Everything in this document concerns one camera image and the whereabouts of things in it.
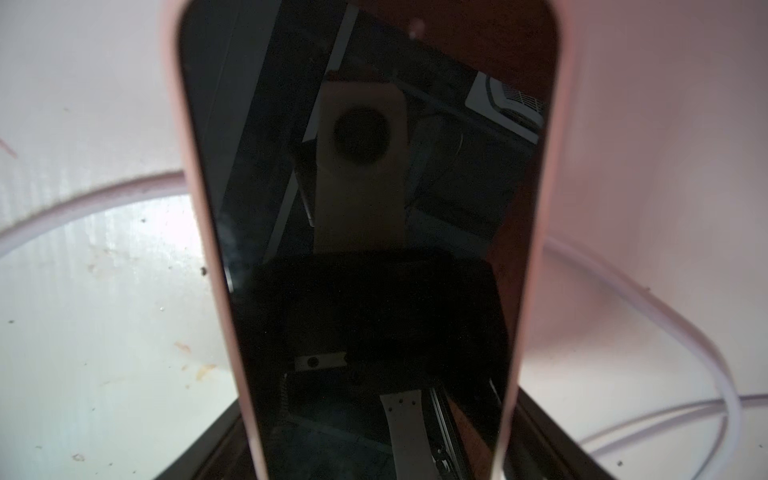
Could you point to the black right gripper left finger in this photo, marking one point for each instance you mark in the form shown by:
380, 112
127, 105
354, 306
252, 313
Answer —
221, 452

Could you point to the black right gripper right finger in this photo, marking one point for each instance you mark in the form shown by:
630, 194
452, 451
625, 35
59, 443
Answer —
539, 449

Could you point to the pink-cased phone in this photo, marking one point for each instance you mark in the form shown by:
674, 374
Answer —
369, 219

